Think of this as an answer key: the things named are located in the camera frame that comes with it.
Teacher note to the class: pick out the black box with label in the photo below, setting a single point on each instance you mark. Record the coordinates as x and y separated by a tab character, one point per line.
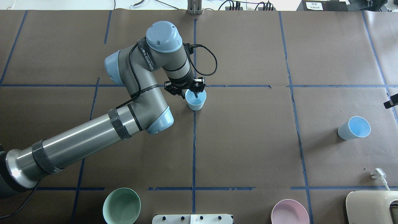
322	5

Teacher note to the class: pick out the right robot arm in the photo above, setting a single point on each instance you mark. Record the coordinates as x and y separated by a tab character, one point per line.
393	101

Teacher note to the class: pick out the pale blue cup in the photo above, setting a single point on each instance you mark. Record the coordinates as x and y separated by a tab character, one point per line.
195	102

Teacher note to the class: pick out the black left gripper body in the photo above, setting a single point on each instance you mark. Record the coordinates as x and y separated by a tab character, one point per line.
184	81

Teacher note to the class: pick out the aluminium frame post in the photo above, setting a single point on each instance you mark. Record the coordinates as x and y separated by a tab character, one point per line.
194	7

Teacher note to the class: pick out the green bowl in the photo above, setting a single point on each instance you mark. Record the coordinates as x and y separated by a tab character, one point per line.
122	206

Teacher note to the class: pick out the pink bowl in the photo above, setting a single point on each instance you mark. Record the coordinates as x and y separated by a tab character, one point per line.
289	211

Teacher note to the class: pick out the black power strip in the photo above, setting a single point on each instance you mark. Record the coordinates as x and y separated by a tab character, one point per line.
230	5

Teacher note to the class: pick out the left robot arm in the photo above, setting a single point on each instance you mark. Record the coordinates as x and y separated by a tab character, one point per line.
134	67

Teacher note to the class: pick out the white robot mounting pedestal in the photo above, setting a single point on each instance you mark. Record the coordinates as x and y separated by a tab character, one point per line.
193	219

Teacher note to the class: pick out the cream toaster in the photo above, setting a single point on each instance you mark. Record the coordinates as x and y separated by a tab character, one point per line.
372	207

